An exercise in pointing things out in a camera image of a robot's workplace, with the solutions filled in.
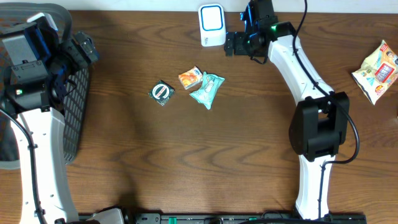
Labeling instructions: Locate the dark snack packet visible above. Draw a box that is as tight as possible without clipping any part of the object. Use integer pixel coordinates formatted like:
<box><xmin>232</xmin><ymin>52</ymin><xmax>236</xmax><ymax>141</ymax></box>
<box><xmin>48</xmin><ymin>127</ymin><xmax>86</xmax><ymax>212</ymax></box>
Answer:
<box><xmin>148</xmin><ymin>80</ymin><xmax>175</xmax><ymax>106</ymax></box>

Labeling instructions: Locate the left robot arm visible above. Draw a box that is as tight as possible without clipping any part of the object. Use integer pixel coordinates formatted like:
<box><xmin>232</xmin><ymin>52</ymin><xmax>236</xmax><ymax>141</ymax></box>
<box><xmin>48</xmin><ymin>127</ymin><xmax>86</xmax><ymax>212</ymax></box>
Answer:
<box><xmin>1</xmin><ymin>12</ymin><xmax>99</xmax><ymax>223</ymax></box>

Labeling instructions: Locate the yellow snack packet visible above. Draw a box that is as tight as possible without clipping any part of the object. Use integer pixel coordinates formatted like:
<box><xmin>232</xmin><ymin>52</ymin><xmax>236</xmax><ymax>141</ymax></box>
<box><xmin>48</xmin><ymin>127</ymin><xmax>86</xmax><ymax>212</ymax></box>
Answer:
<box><xmin>351</xmin><ymin>40</ymin><xmax>397</xmax><ymax>105</ymax></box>

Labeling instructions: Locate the orange snack packet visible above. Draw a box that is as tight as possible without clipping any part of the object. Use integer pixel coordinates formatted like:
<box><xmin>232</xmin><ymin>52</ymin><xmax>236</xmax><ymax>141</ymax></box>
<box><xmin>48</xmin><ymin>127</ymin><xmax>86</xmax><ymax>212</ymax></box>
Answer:
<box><xmin>178</xmin><ymin>66</ymin><xmax>203</xmax><ymax>90</ymax></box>

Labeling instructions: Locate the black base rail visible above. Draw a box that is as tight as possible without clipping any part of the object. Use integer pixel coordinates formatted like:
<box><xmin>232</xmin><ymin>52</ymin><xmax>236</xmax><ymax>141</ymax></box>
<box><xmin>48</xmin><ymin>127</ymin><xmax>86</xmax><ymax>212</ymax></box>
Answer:
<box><xmin>77</xmin><ymin>212</ymin><xmax>368</xmax><ymax>224</ymax></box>

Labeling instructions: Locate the white barcode scanner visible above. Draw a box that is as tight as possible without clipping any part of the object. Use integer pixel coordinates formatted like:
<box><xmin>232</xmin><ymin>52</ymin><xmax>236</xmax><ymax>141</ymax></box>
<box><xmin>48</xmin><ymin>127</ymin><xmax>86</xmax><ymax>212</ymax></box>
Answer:
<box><xmin>198</xmin><ymin>4</ymin><xmax>226</xmax><ymax>47</ymax></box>

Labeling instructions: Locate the grey plastic mesh basket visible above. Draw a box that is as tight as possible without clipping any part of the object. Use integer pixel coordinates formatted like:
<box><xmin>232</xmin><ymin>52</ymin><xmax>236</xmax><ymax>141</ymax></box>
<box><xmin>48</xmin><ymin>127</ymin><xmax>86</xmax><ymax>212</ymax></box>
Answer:
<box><xmin>1</xmin><ymin>2</ymin><xmax>90</xmax><ymax>170</ymax></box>

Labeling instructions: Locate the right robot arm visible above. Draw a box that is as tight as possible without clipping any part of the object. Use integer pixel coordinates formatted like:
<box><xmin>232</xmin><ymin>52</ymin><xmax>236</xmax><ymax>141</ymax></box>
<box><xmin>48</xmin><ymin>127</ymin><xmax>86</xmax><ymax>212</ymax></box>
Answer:
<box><xmin>224</xmin><ymin>0</ymin><xmax>349</xmax><ymax>220</ymax></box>

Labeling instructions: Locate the light green snack packet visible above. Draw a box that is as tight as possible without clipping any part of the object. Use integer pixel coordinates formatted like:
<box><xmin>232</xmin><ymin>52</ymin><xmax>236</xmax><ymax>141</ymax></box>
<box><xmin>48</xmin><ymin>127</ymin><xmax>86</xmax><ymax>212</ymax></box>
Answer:
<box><xmin>190</xmin><ymin>72</ymin><xmax>225</xmax><ymax>110</ymax></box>

